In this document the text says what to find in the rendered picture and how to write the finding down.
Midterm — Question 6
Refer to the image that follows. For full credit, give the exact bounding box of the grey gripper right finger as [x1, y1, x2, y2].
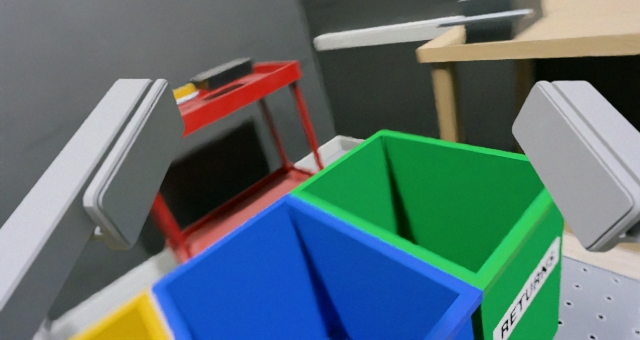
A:
[512, 81, 640, 253]

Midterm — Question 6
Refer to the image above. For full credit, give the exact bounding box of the yellow bin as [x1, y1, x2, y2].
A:
[66, 284, 178, 340]

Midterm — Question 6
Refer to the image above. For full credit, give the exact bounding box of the grey flat base plate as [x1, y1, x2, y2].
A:
[553, 255, 640, 340]

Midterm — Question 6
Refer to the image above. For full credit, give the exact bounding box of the green returns bin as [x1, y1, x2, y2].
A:
[291, 129, 567, 340]

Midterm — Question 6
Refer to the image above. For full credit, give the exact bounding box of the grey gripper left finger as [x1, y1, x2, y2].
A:
[0, 79, 185, 340]

